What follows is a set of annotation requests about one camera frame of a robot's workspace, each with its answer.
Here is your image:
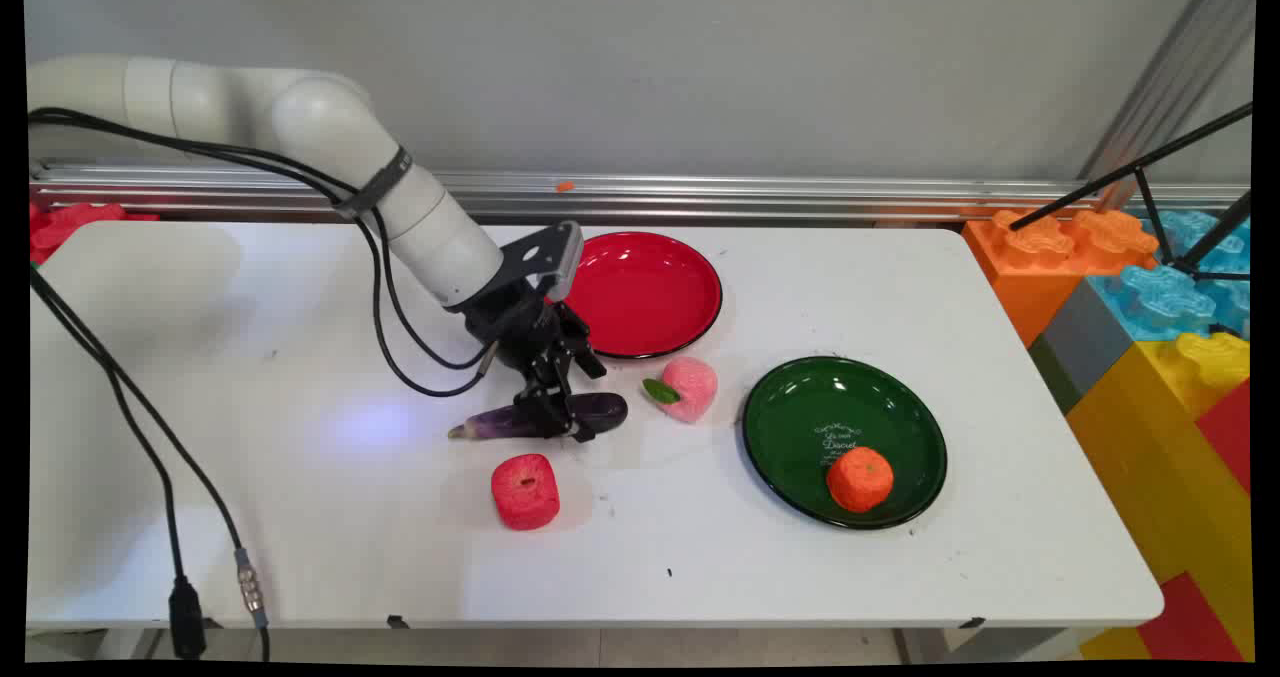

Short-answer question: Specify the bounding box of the green round plate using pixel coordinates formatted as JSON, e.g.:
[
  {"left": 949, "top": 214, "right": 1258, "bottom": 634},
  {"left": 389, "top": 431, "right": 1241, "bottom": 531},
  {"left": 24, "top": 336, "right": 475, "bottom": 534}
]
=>
[{"left": 741, "top": 356, "right": 948, "bottom": 531}]

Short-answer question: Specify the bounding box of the black cable with silver connector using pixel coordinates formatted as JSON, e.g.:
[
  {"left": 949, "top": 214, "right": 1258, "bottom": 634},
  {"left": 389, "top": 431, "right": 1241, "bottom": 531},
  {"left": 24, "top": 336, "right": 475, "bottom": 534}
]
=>
[{"left": 27, "top": 109, "right": 499, "bottom": 663}]

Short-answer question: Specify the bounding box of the red round plate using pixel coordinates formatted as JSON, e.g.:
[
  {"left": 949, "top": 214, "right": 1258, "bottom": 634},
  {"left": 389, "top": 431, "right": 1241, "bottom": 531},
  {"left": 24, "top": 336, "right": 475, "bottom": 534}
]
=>
[{"left": 548, "top": 231, "right": 724, "bottom": 361}]

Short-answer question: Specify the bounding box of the black velcro arm strap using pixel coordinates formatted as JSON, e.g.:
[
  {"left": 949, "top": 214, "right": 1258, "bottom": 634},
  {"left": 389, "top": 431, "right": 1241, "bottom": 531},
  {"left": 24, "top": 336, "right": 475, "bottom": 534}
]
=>
[{"left": 334, "top": 146, "right": 414, "bottom": 221}]

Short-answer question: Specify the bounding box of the red flat foam block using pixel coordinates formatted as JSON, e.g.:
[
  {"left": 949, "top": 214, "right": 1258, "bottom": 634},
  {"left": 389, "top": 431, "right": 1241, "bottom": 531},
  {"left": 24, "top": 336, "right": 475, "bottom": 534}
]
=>
[{"left": 30, "top": 202, "right": 161, "bottom": 266}]

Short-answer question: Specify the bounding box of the orange toy tangerine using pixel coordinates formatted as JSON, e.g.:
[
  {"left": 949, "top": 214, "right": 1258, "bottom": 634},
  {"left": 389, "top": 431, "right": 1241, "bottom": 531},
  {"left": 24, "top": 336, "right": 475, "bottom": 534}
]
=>
[{"left": 826, "top": 446, "right": 895, "bottom": 514}]

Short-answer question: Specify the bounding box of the pink toy peach with leaf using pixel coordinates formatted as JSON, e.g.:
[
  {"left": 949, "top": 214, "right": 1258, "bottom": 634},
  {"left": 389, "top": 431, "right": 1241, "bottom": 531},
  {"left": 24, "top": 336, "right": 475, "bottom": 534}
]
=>
[{"left": 642, "top": 356, "right": 719, "bottom": 425}]

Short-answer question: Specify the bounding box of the orange giant building block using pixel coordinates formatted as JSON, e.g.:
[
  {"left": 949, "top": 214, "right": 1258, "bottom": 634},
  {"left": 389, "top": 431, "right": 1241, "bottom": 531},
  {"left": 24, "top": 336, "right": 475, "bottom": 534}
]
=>
[{"left": 962, "top": 209, "right": 1161, "bottom": 349}]

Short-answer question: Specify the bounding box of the black tripod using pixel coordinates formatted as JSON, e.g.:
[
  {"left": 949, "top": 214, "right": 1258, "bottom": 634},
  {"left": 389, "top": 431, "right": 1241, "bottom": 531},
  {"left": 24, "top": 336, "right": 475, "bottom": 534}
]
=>
[{"left": 1008, "top": 102, "right": 1254, "bottom": 284}]

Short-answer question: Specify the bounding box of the red giant building block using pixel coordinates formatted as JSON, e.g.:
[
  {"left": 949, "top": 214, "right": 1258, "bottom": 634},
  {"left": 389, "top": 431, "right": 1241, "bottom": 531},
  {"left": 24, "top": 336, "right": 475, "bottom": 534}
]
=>
[
  {"left": 1195, "top": 381, "right": 1252, "bottom": 494},
  {"left": 1137, "top": 572, "right": 1247, "bottom": 663}
]

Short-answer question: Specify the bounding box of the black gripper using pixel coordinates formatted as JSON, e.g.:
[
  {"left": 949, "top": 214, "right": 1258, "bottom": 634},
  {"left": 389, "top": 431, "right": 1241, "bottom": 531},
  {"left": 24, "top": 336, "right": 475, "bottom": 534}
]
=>
[{"left": 463, "top": 281, "right": 608, "bottom": 445}]

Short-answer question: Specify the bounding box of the aluminium rail along wall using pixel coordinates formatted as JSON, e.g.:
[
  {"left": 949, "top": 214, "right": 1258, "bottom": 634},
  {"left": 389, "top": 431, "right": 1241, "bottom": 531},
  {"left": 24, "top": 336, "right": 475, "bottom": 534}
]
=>
[{"left": 30, "top": 162, "right": 1251, "bottom": 224}]

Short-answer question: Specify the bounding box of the blue giant building block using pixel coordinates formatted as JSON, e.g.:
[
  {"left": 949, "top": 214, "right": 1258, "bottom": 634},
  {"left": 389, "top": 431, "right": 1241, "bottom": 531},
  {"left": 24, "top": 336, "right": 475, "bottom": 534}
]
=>
[{"left": 1085, "top": 209, "right": 1252, "bottom": 343}]

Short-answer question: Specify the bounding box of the purple toy eggplant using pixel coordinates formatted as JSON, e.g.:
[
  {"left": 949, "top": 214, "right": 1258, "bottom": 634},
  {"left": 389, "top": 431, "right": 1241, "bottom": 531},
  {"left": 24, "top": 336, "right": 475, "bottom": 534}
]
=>
[{"left": 447, "top": 392, "right": 629, "bottom": 444}]

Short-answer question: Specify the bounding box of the grey giant building block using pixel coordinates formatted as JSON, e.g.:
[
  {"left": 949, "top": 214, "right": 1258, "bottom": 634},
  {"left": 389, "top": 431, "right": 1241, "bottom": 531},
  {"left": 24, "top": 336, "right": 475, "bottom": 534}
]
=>
[{"left": 1028, "top": 277, "right": 1137, "bottom": 416}]

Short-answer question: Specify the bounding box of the aluminium diagonal post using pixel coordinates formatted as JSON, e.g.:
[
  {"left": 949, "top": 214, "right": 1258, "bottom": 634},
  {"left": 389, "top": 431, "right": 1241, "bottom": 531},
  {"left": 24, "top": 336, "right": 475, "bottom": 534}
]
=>
[{"left": 1080, "top": 0, "right": 1257, "bottom": 208}]

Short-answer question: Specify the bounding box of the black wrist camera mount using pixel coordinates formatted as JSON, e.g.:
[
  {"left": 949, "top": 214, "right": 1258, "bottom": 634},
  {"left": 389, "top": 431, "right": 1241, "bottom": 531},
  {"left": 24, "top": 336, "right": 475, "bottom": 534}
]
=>
[{"left": 496, "top": 221, "right": 586, "bottom": 304}]

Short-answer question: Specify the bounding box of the red toy apple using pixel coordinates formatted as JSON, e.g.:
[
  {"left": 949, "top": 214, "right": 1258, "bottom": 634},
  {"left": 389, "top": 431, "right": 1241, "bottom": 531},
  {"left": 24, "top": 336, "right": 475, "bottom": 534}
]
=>
[{"left": 490, "top": 453, "right": 561, "bottom": 532}]

